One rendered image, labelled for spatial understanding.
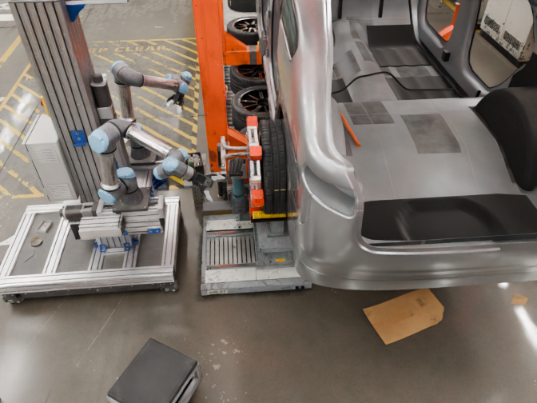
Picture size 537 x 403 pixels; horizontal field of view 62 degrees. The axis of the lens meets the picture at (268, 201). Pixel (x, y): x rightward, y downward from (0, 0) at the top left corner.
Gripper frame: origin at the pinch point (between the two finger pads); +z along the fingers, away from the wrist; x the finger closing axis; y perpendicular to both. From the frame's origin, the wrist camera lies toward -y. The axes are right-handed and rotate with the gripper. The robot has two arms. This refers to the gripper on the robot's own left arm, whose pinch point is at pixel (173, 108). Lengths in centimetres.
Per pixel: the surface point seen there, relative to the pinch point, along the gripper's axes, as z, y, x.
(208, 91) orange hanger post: -44, 30, 8
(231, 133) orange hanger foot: -13, 35, 37
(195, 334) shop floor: 62, 163, 8
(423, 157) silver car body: -89, 117, 125
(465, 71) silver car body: -106, 12, 236
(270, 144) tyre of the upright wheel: -58, 90, 31
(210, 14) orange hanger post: -93, 19, -8
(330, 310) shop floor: 22, 171, 97
